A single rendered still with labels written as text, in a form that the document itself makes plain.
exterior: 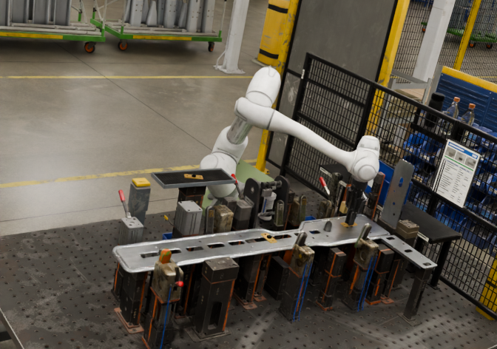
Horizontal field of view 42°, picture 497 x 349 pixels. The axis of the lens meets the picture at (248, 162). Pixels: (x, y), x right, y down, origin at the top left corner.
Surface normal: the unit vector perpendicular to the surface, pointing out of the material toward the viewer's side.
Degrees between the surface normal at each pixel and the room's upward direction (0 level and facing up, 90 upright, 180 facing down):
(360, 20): 89
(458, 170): 90
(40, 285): 0
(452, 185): 90
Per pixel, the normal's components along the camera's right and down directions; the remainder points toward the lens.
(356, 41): -0.79, 0.08
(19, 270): 0.18, -0.92
